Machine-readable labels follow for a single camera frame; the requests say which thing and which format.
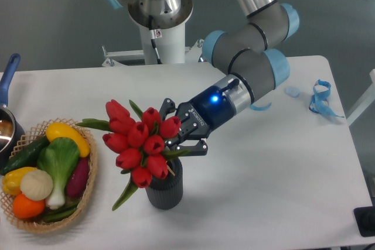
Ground light blue strap piece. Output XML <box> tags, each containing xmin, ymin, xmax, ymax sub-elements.
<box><xmin>249</xmin><ymin>102</ymin><xmax>272</xmax><ymax>112</ymax></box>

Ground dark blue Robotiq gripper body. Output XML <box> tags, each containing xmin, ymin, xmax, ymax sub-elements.
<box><xmin>176</xmin><ymin>85</ymin><xmax>234</xmax><ymax>142</ymax></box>

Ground green bok choy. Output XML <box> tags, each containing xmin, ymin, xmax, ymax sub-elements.
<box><xmin>37</xmin><ymin>137</ymin><xmax>80</xmax><ymax>210</ymax></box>

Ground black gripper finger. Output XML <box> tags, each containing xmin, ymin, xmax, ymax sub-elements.
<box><xmin>159</xmin><ymin>98</ymin><xmax>176</xmax><ymax>120</ymax></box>
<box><xmin>167</xmin><ymin>139</ymin><xmax>208</xmax><ymax>156</ymax></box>

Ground yellow bell pepper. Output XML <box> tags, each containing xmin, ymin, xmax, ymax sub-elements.
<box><xmin>2</xmin><ymin>167</ymin><xmax>37</xmax><ymax>196</ymax></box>

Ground green bean pods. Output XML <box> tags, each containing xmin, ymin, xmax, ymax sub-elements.
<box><xmin>42</xmin><ymin>201</ymin><xmax>79</xmax><ymax>223</ymax></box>

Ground white frame post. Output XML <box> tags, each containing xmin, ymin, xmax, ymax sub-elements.
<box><xmin>346</xmin><ymin>69</ymin><xmax>374</xmax><ymax>126</ymax></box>

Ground black base cable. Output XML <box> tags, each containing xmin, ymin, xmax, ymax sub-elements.
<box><xmin>148</xmin><ymin>15</ymin><xmax>163</xmax><ymax>65</ymax></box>

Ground black device at edge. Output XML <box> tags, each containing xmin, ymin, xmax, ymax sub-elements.
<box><xmin>353</xmin><ymin>206</ymin><xmax>374</xmax><ymax>237</ymax></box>

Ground orange fruit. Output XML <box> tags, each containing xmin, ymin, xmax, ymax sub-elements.
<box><xmin>12</xmin><ymin>194</ymin><xmax>45</xmax><ymax>219</ymax></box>

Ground woven wicker basket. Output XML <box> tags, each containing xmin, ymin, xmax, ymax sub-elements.
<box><xmin>1</xmin><ymin>118</ymin><xmax>98</xmax><ymax>234</ymax></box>

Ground white garlic bulb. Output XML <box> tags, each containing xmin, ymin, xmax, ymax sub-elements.
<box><xmin>20</xmin><ymin>169</ymin><xmax>53</xmax><ymax>201</ymax></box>

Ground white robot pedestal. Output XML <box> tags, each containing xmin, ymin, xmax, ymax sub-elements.
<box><xmin>102</xmin><ymin>23</ymin><xmax>206</xmax><ymax>67</ymax></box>

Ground green cucumber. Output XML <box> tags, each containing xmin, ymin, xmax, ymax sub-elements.
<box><xmin>1</xmin><ymin>136</ymin><xmax>50</xmax><ymax>176</ymax></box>

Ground dark grey ribbed vase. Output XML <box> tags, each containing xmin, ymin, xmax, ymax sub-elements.
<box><xmin>146</xmin><ymin>159</ymin><xmax>183</xmax><ymax>210</ymax></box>

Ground blue ribbon strap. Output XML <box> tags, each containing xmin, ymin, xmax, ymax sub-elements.
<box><xmin>309</xmin><ymin>79</ymin><xmax>346</xmax><ymax>119</ymax></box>

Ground red tulip bouquet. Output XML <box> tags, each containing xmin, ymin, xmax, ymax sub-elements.
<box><xmin>78</xmin><ymin>100</ymin><xmax>181</xmax><ymax>210</ymax></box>

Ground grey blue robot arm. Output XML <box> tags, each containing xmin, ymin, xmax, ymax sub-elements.
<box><xmin>107</xmin><ymin>0</ymin><xmax>299</xmax><ymax>160</ymax></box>

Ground purple sweet potato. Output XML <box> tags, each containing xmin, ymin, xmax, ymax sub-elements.
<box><xmin>66</xmin><ymin>158</ymin><xmax>90</xmax><ymax>197</ymax></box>

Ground small blue cap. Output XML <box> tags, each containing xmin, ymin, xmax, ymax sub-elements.
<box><xmin>284</xmin><ymin>86</ymin><xmax>301</xmax><ymax>98</ymax></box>

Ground blue handled saucepan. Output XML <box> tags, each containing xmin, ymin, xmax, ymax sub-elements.
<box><xmin>1</xmin><ymin>53</ymin><xmax>25</xmax><ymax>169</ymax></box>

